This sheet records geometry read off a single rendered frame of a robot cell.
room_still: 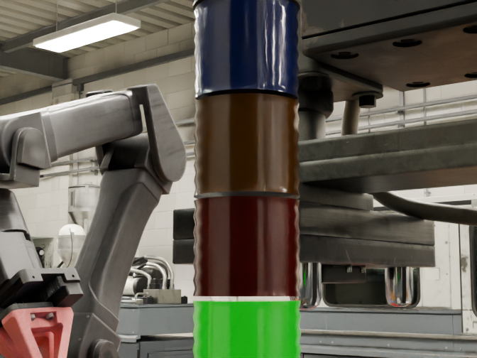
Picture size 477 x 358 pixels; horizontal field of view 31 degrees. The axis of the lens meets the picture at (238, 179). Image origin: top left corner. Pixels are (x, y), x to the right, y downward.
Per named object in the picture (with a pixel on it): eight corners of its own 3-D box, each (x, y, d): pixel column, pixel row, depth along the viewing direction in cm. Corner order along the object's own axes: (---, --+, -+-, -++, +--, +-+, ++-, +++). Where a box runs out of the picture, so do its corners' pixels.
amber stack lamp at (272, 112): (238, 204, 34) (238, 119, 34) (320, 197, 31) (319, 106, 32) (171, 196, 31) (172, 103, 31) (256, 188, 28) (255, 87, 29)
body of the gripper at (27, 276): (28, 286, 75) (1, 215, 78) (-33, 344, 80) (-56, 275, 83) (85, 284, 80) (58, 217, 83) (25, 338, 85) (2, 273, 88)
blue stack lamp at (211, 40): (238, 115, 34) (238, 33, 34) (319, 102, 32) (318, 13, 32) (172, 99, 31) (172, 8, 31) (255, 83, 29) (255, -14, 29)
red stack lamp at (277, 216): (238, 295, 33) (238, 208, 34) (321, 295, 31) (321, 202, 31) (170, 296, 30) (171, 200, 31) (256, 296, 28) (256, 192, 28)
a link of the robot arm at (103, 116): (6, 117, 80) (173, 78, 107) (-64, 126, 85) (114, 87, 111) (31, 244, 82) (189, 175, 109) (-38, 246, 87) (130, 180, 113)
